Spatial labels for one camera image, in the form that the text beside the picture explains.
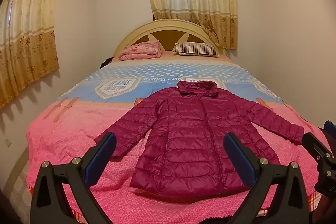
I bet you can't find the cream wooden bed headboard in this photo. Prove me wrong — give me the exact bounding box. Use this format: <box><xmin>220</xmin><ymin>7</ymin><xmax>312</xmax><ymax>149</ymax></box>
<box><xmin>113</xmin><ymin>19</ymin><xmax>229</xmax><ymax>58</ymax></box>

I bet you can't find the striped pillow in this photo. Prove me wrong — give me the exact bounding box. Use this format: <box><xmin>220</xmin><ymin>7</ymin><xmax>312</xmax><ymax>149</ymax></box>
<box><xmin>172</xmin><ymin>42</ymin><xmax>220</xmax><ymax>57</ymax></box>

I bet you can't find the folded pink floral quilt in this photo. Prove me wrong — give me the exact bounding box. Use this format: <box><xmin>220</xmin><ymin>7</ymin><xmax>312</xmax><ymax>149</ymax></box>
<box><xmin>119</xmin><ymin>40</ymin><xmax>162</xmax><ymax>61</ymax></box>

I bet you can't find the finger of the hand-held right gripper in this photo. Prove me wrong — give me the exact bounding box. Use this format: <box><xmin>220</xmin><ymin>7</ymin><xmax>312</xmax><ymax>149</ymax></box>
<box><xmin>301</xmin><ymin>132</ymin><xmax>336</xmax><ymax>180</ymax></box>
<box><xmin>324</xmin><ymin>120</ymin><xmax>336</xmax><ymax>136</ymax></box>

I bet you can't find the magenta puffer jacket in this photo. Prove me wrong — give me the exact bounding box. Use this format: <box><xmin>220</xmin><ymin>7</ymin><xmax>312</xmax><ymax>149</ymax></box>
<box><xmin>94</xmin><ymin>80</ymin><xmax>305</xmax><ymax>198</ymax></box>

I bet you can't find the long yellow floral curtain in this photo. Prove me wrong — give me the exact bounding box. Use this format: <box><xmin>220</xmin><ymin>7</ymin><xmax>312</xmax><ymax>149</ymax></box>
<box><xmin>0</xmin><ymin>0</ymin><xmax>63</xmax><ymax>109</ymax></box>

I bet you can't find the blue and pink printed bedspread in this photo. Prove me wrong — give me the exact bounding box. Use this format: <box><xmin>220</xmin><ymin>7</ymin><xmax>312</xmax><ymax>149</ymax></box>
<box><xmin>26</xmin><ymin>55</ymin><xmax>336</xmax><ymax>224</ymax></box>

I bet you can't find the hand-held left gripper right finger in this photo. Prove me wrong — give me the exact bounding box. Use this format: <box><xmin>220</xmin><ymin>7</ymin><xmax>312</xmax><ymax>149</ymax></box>
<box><xmin>223</xmin><ymin>133</ymin><xmax>310</xmax><ymax>224</ymax></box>

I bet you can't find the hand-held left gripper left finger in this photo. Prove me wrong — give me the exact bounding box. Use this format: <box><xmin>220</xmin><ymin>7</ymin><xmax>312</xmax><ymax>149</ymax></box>
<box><xmin>30</xmin><ymin>132</ymin><xmax>117</xmax><ymax>224</ymax></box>

